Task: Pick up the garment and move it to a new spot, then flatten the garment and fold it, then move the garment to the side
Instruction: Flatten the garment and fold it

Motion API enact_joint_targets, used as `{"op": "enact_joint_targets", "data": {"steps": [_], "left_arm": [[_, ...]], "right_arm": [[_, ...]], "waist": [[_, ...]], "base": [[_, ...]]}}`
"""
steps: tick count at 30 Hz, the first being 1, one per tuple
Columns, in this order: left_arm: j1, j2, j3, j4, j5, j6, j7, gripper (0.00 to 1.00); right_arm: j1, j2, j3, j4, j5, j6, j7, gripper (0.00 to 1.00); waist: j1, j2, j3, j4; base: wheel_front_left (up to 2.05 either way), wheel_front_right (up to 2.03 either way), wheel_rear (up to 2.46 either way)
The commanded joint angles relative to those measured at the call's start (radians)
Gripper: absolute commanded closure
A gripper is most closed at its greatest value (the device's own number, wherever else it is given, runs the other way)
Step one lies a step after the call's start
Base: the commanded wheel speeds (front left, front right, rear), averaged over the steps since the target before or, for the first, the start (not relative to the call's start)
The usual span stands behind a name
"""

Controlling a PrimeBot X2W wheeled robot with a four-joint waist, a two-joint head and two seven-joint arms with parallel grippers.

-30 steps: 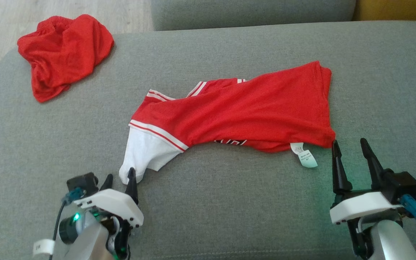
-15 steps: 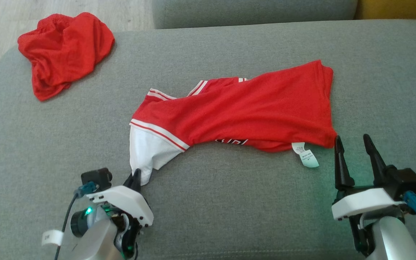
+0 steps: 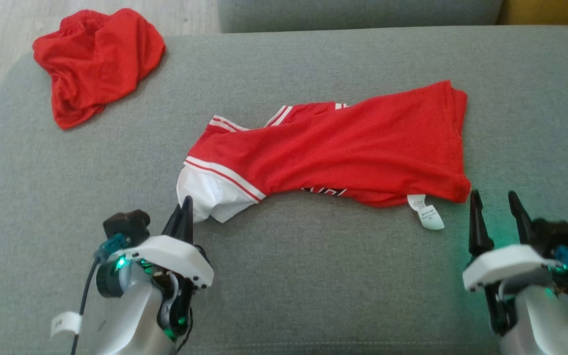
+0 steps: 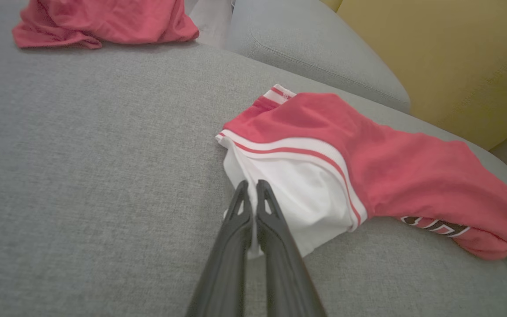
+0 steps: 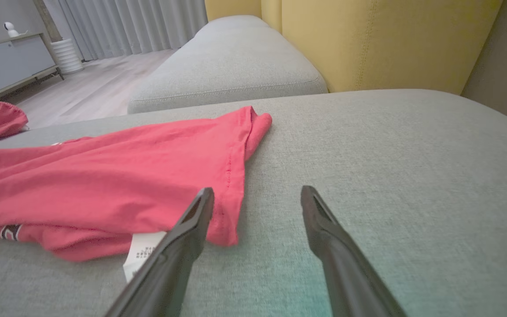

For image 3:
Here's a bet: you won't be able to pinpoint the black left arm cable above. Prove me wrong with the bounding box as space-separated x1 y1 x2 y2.
70 234 130 355

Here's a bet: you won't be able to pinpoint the red jersey with white trim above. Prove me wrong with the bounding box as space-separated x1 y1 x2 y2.
176 80 472 231

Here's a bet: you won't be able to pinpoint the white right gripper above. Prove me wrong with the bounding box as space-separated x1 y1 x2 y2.
462 189 563 337

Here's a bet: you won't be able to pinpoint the white cable tag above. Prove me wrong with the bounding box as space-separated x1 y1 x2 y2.
50 311 83 339

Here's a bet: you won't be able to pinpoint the red mesh shorts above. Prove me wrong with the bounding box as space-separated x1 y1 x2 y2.
32 7 167 131

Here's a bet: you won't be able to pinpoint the grey fabric sofa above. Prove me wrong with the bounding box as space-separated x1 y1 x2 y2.
0 0 568 355

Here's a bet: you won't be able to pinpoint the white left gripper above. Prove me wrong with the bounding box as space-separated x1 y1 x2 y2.
121 195 214 341

